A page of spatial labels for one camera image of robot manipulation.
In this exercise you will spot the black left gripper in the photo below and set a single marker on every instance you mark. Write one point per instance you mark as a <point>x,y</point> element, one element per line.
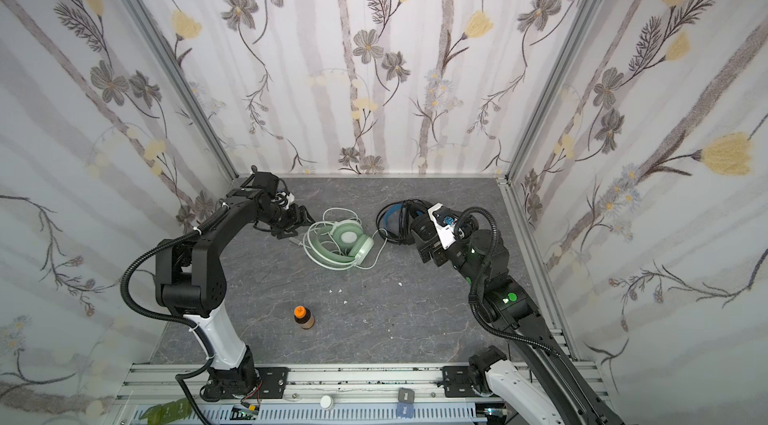
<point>289,218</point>

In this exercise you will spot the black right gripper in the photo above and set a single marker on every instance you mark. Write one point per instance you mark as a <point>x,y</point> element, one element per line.
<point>421,230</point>

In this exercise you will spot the black wired headphones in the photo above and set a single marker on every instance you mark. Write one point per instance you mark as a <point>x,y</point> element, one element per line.
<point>393,221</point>

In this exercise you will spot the mint green wired headphones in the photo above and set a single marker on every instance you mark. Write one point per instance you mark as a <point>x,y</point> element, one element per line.
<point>338,242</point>

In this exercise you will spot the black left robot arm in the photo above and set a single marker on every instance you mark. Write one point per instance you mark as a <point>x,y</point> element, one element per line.
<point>190,282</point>

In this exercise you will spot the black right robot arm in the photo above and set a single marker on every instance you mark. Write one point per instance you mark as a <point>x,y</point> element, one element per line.
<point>470,241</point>

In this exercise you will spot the orange cap brown bottle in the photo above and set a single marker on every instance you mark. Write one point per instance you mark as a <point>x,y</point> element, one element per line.
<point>303,317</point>

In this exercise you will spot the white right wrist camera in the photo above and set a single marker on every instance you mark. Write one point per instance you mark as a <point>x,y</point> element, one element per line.
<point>444,220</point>

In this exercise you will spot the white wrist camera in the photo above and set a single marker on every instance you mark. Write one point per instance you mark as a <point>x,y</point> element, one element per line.
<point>444,220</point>
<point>284,199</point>

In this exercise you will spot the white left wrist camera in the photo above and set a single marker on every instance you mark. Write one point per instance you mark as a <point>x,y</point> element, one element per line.
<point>284,199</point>

